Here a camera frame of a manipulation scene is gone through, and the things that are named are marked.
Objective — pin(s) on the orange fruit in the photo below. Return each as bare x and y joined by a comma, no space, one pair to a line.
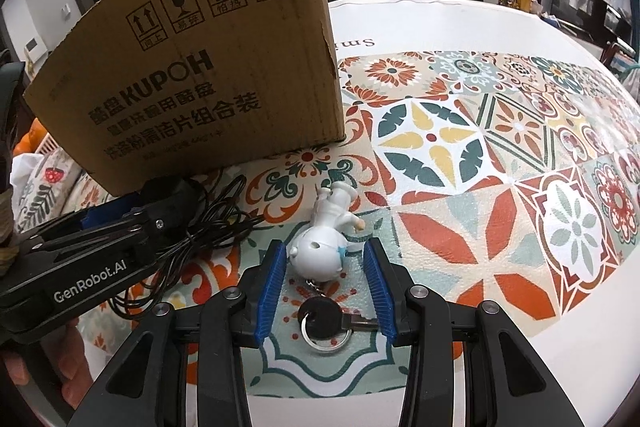
25,139

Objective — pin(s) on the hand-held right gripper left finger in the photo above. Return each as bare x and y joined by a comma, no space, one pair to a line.
267,294

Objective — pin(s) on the white paper tissue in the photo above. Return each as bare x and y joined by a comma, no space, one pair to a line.
25,167

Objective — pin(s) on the floral fabric tissue cover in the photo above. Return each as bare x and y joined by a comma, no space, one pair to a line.
50,197

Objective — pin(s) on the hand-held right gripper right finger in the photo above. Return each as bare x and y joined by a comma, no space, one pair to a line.
377,294

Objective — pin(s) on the black television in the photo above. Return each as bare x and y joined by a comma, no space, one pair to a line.
585,2

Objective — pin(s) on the person's left hand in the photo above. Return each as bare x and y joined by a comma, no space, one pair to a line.
55,357

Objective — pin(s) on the patterned white tablecloth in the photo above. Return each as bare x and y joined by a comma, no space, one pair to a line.
450,207

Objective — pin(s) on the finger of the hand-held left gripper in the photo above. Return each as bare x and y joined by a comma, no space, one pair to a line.
125,234
105,214

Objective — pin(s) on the brown cardboard box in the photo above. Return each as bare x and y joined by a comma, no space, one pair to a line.
200,72

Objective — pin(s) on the white plastic fruit basket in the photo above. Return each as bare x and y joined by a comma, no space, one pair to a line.
44,144

